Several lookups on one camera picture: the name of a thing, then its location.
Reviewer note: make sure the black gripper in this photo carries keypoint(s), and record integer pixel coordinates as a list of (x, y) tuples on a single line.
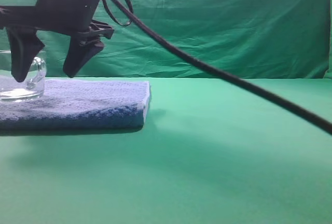
[(68, 17)]

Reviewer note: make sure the transparent glass cup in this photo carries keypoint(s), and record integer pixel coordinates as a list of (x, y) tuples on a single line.
[(34, 84)]

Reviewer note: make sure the folded blue towel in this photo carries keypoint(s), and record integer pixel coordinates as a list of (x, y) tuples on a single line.
[(80, 104)]

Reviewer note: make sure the green backdrop cloth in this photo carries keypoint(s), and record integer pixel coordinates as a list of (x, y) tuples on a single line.
[(247, 38)]

